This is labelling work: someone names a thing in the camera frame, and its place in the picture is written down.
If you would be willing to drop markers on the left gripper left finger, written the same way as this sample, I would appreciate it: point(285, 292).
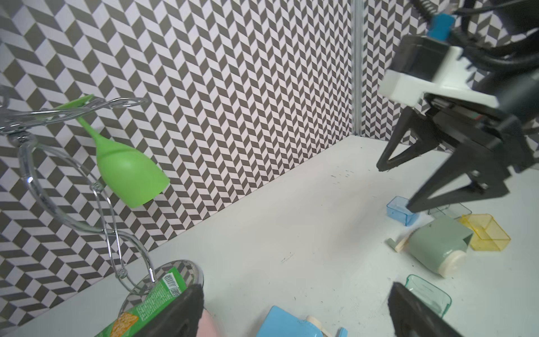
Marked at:
point(180, 318)

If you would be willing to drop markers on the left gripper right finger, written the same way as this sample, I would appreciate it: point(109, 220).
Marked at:
point(411, 317)

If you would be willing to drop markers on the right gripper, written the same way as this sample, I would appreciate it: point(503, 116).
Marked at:
point(488, 126)

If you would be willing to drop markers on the pink pencil sharpener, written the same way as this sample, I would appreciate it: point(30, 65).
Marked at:
point(206, 326)

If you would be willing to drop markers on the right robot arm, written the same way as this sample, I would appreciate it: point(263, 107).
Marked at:
point(469, 83)

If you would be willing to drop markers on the grey transparent tray right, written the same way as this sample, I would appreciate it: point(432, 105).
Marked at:
point(453, 211)

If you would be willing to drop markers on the blue transparent tray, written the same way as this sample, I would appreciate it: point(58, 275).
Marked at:
point(397, 210)

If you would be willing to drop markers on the blue pencil sharpener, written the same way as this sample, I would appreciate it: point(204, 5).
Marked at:
point(279, 323)

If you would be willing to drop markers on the yellow transparent tray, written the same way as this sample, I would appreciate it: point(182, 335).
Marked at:
point(488, 234)

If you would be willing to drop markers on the green snack packet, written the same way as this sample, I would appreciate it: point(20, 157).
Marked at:
point(129, 323)

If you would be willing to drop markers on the green plastic cup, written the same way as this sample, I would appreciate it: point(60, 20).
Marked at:
point(130, 174)

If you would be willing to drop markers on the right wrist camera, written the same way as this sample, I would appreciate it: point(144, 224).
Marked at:
point(429, 65)

